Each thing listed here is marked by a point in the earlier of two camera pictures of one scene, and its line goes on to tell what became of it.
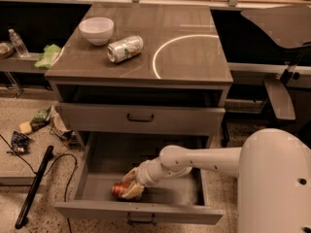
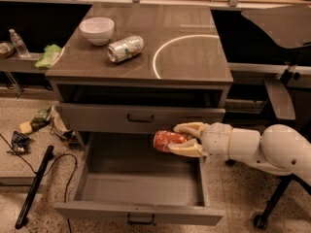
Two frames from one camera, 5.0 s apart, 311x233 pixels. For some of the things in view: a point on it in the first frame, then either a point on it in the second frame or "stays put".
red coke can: (119, 188) -> (163, 138)
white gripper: (143, 176) -> (216, 141)
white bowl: (96, 29) stays put
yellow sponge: (25, 127) stays put
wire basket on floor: (60, 129) stays put
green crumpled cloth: (49, 54) stays put
